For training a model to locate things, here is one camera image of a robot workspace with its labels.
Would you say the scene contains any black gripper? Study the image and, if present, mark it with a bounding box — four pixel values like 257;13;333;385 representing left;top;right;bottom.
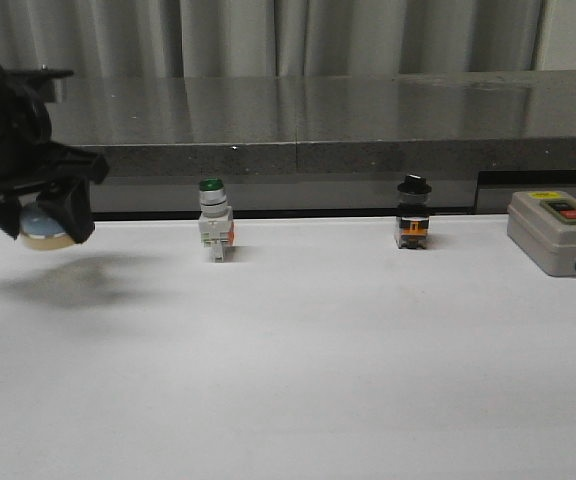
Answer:
0;65;109;244

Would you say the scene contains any blue desk bell cream base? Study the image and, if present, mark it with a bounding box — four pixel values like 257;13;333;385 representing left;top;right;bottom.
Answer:
19;203;75;251

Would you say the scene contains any grey curtain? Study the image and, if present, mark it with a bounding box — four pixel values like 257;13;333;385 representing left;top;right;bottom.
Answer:
0;0;576;78

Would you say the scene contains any dark grey stone counter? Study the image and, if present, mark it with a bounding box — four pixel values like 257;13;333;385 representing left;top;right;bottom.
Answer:
48;71;576;220

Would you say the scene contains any wrist camera mount arm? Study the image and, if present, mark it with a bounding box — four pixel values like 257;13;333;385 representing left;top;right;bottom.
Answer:
6;66;74;103

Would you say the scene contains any green pushbutton switch white body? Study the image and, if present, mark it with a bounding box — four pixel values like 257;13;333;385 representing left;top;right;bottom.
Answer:
198;178;234;262

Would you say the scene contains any black selector switch orange body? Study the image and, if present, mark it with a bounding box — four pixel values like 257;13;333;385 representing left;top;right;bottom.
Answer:
395;174;432;249

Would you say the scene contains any grey switch box red button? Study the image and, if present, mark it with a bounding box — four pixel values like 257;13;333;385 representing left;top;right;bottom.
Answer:
507;191;576;277

